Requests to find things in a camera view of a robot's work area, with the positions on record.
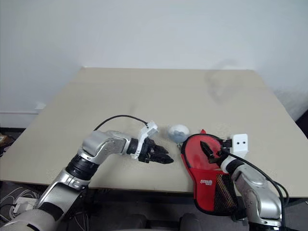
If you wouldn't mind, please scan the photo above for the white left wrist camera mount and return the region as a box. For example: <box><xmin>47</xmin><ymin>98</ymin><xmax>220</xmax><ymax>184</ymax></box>
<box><xmin>131</xmin><ymin>121</ymin><xmax>159</xmax><ymax>161</ymax></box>

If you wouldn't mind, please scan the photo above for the white round ball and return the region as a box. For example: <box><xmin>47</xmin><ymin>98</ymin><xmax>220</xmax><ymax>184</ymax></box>
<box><xmin>167</xmin><ymin>124</ymin><xmax>190</xmax><ymax>143</ymax></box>

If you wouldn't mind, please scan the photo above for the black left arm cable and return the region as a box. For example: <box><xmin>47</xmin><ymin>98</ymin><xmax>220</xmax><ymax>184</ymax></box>
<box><xmin>93</xmin><ymin>115</ymin><xmax>148</xmax><ymax>132</ymax></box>

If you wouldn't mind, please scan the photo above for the white power strip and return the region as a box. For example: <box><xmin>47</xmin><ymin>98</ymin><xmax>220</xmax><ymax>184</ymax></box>
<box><xmin>12</xmin><ymin>196</ymin><xmax>37</xmax><ymax>214</ymax></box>

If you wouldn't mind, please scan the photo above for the dark rounded shape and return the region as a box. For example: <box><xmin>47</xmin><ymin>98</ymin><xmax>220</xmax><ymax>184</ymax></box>
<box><xmin>179</xmin><ymin>213</ymin><xmax>203</xmax><ymax>231</ymax></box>

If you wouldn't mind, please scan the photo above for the red paddle case with mesh pocket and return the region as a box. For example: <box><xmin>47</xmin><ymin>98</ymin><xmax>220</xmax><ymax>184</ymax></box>
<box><xmin>180</xmin><ymin>129</ymin><xmax>238</xmax><ymax>215</ymax></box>

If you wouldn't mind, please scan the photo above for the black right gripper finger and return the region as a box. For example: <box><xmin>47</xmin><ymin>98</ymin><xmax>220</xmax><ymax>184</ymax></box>
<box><xmin>208</xmin><ymin>154</ymin><xmax>224</xmax><ymax>167</ymax></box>
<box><xmin>200</xmin><ymin>141</ymin><xmax>215</xmax><ymax>157</ymax></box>

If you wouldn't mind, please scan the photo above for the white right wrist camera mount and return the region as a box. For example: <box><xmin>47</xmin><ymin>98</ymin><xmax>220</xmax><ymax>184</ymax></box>
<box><xmin>220</xmin><ymin>133</ymin><xmax>249</xmax><ymax>172</ymax></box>

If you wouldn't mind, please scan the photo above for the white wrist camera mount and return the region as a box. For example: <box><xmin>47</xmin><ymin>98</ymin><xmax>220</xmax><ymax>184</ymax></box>
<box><xmin>131</xmin><ymin>121</ymin><xmax>159</xmax><ymax>161</ymax></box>
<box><xmin>220</xmin><ymin>133</ymin><xmax>249</xmax><ymax>172</ymax></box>

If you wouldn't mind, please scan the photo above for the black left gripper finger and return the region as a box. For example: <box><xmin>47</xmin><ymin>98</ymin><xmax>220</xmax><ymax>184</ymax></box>
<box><xmin>155</xmin><ymin>143</ymin><xmax>169</xmax><ymax>155</ymax></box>
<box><xmin>154</xmin><ymin>154</ymin><xmax>175</xmax><ymax>165</ymax></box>

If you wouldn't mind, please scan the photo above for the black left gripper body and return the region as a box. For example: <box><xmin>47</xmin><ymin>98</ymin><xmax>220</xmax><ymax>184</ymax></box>
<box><xmin>139</xmin><ymin>138</ymin><xmax>159</xmax><ymax>165</ymax></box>

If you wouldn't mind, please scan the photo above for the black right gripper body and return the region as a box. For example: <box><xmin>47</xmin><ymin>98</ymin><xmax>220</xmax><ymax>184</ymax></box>
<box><xmin>216</xmin><ymin>139</ymin><xmax>233</xmax><ymax>160</ymax></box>

